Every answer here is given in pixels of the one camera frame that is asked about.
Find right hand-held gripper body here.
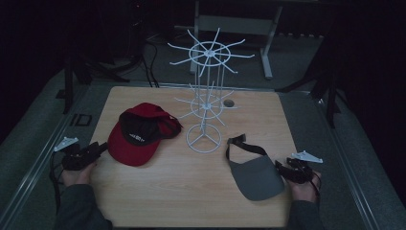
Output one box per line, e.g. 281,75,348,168
282,149,324,185

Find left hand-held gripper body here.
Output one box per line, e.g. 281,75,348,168
53,136,102,172

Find grey sun visor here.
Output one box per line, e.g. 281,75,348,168
225,133,286,202

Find red and black baseball cap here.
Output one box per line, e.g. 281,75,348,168
106,102,184,168

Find white wire hat rack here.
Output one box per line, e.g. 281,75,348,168
167,27,256,154

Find person's left hand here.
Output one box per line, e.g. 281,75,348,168
61,161,98,187

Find person's right hand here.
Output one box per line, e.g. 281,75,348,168
287,172,322,204

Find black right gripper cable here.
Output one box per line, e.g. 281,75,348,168
310,171,323,205

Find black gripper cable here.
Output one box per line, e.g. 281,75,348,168
310,171,323,205
48,151,66,216

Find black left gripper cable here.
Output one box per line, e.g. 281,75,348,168
48,151,66,216

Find black rectangular floor bracket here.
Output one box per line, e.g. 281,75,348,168
69,112,93,127

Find black floor cables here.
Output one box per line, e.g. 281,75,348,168
140,33,161,89

